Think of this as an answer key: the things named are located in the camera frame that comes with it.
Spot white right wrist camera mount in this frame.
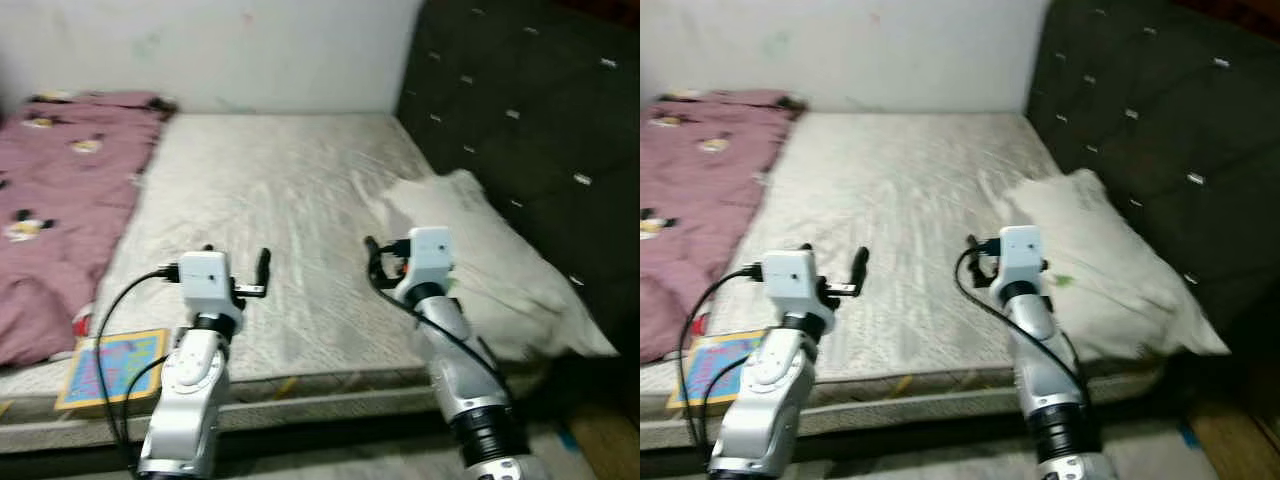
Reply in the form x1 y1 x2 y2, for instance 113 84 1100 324
405 226 457 291
1000 226 1047 290

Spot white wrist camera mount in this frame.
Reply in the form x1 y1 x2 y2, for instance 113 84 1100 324
762 250 824 319
178 250 237 319
1000 226 1047 290
405 226 457 291

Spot pink cartoon mouse blanket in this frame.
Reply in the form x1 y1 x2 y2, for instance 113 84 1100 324
640 90 802 364
0 92 180 367

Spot white pillow with green mark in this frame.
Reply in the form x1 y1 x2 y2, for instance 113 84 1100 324
385 170 620 362
1000 168 1230 362

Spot white quilted mattress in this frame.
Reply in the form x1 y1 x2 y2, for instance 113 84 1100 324
0 112 563 421
640 112 1173 421

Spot colourful yellow framed picture book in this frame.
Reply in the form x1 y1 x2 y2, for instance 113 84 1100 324
55 328 170 412
665 329 767 410

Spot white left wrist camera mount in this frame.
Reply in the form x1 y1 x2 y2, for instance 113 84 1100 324
762 250 824 319
178 250 237 319

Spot dark tufted headboard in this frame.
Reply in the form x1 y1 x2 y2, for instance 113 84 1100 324
1025 0 1280 333
395 0 641 343

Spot grey bed base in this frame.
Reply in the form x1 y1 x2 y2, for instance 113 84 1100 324
0 385 561 457
640 375 1181 453

